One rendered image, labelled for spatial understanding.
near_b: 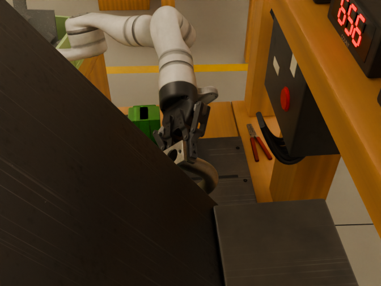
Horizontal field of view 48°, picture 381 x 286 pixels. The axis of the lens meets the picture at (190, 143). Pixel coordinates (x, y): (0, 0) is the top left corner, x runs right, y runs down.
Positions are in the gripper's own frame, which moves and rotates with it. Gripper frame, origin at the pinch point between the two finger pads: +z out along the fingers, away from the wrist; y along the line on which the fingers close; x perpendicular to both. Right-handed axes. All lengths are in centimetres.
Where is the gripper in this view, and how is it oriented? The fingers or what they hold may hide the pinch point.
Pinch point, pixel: (183, 156)
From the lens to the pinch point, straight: 75.7
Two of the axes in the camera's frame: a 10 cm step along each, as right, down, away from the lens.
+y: 7.0, -4.1, -5.8
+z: 0.8, 8.6, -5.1
